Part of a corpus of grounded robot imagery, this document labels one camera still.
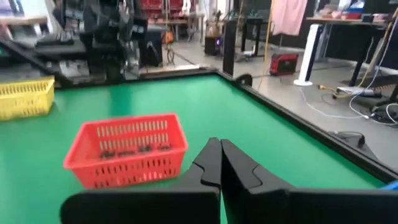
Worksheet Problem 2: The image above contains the yellow extension cable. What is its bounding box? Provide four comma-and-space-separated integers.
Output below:
257, 0, 274, 91

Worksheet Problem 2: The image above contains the red plastic basket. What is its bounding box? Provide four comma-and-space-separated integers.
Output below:
63, 113, 190, 190

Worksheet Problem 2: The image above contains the grey floor power strip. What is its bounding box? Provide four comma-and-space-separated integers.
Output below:
336, 86, 384, 98

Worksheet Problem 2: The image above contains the green table mat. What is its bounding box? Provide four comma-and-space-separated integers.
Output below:
0, 74, 386, 224

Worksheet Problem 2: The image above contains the blue plastic basket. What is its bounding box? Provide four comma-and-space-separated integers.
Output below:
381, 179, 398, 191

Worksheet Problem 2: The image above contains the pink partition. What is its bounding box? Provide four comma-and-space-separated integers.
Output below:
271, 0, 308, 36

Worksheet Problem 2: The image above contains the black computer purple light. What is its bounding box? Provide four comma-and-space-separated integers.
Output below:
204, 36, 223, 57

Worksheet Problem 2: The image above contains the small black frame hook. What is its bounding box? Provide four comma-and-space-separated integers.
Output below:
234, 73, 254, 88

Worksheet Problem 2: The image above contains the cluttered workbench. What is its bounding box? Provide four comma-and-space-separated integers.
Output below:
306, 0, 398, 88

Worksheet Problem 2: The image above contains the red equipment box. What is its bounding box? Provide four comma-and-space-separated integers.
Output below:
269, 52, 300, 77

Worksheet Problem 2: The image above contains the white tower fan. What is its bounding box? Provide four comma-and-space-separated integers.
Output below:
293, 24, 325, 87

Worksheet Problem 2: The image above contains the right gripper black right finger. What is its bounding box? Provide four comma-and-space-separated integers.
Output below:
221, 139, 398, 224

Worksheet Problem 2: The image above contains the yellow plastic basket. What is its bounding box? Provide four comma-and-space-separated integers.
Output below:
0, 77, 56, 121

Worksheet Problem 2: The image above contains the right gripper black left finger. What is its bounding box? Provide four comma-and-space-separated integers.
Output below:
60, 138, 222, 224

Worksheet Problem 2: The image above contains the white floor cable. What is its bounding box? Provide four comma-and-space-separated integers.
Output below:
299, 86, 373, 120

